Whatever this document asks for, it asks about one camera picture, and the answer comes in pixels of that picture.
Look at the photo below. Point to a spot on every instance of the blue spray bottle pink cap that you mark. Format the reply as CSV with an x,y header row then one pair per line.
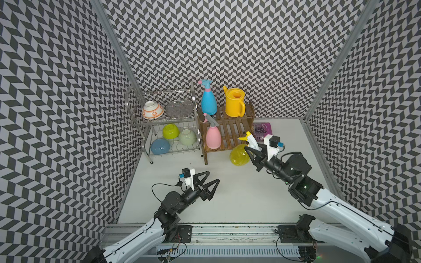
x,y
208,102

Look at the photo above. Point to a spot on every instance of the blue ceramic bowl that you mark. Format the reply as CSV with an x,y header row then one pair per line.
x,y
160,147

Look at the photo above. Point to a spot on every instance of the lime green bowl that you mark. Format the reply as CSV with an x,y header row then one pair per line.
x,y
170,131

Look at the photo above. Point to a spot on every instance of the yellow watering can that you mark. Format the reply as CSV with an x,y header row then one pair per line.
x,y
234,98

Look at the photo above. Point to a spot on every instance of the wooden slatted shelf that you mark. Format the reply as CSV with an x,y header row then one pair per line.
x,y
231,129

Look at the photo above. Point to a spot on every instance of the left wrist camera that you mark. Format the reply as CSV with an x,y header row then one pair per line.
x,y
187,176

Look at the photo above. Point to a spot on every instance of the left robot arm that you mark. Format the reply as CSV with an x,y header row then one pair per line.
x,y
162,226

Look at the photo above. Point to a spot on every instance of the metal dish rack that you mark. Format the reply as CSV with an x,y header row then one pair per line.
x,y
151,130

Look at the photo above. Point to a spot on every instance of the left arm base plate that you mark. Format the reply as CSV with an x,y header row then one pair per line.
x,y
182,234

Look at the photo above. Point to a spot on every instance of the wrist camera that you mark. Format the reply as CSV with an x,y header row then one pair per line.
x,y
187,176
273,146

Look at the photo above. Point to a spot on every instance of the grey patterned plate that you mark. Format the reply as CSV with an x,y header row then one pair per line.
x,y
179,109

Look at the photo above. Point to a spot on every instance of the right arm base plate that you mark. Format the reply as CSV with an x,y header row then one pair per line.
x,y
292,234

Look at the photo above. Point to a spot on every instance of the purple packet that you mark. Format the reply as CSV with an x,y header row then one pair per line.
x,y
261,129

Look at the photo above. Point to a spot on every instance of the yellow spray bottle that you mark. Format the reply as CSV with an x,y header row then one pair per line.
x,y
238,155

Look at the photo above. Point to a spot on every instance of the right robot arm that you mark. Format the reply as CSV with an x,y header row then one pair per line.
x,y
367,237

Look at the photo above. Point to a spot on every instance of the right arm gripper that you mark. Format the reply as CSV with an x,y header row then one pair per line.
x,y
258,160

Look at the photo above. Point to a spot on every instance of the aluminium rail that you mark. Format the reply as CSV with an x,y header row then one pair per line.
x,y
233,243

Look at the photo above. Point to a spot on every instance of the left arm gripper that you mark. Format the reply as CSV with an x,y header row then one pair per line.
x,y
205,194

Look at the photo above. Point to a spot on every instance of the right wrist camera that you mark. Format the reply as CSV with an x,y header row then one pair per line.
x,y
273,146

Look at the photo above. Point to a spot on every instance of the pale green ceramic bowl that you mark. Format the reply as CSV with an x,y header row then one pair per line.
x,y
187,137

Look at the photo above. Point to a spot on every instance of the white orange patterned bowl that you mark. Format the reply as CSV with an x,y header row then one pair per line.
x,y
152,110

